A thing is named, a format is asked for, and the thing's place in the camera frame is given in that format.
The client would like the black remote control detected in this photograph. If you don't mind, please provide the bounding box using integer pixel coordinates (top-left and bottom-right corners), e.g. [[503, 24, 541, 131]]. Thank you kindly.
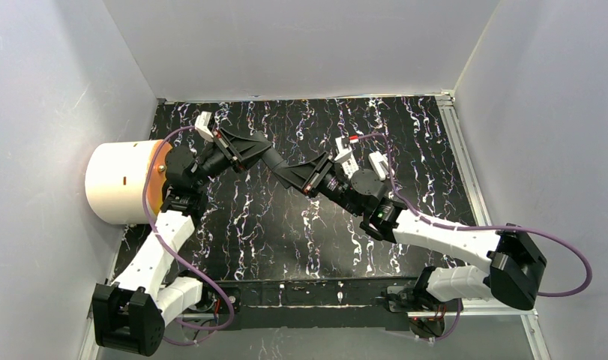
[[262, 147, 298, 188]]

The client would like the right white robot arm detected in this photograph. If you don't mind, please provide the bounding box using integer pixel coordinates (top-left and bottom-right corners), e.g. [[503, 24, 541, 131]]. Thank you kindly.
[[271, 153, 547, 311]]

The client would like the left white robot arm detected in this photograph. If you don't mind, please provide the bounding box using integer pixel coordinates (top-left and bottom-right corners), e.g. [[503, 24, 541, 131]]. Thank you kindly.
[[85, 125, 271, 356]]

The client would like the white orange cylinder container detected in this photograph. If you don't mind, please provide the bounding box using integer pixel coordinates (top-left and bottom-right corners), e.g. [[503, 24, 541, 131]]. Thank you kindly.
[[85, 139, 172, 225]]

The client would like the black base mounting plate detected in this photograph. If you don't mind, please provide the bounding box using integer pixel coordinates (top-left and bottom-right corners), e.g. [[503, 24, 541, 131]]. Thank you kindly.
[[166, 277, 463, 333]]

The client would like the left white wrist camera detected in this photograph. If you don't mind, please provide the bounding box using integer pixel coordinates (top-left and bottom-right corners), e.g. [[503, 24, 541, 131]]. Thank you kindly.
[[194, 111, 214, 143]]

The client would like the right aluminium frame rail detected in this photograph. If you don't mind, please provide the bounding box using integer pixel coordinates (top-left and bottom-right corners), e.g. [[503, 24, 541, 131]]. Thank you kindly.
[[436, 89, 550, 359]]

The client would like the aluminium frame rail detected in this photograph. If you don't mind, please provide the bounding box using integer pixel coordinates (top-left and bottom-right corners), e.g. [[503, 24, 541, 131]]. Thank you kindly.
[[77, 282, 538, 360], [436, 89, 550, 359]]

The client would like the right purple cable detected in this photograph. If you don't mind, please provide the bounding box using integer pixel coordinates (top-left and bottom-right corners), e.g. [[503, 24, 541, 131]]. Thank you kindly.
[[350, 133, 594, 343]]

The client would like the front aluminium frame rail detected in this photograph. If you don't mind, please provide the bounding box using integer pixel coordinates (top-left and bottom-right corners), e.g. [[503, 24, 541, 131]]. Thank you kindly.
[[77, 282, 538, 360]]

